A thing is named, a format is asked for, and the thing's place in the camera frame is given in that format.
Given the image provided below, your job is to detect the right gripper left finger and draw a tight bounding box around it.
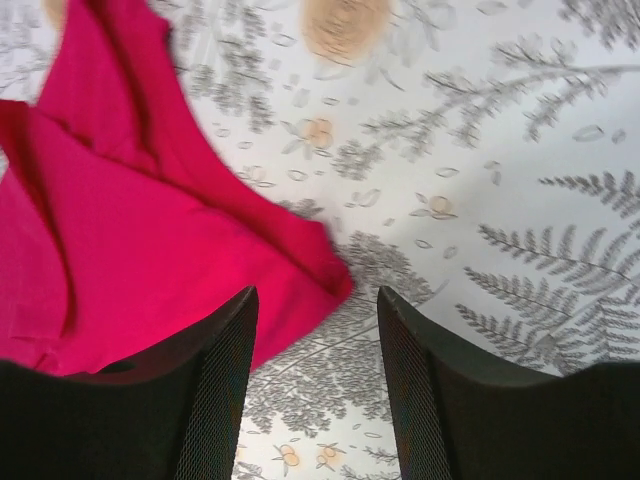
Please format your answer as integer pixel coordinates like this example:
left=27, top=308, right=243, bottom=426
left=1, top=287, right=259, bottom=479

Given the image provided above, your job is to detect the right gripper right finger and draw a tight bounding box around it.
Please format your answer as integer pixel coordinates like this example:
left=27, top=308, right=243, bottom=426
left=377, top=287, right=639, bottom=480

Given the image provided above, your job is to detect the bright red t-shirt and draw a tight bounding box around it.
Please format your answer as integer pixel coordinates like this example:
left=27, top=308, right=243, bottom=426
left=1, top=1, right=353, bottom=375

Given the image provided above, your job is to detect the floral patterned table mat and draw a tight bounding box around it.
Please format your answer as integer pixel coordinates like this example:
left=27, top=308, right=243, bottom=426
left=1, top=1, right=639, bottom=479

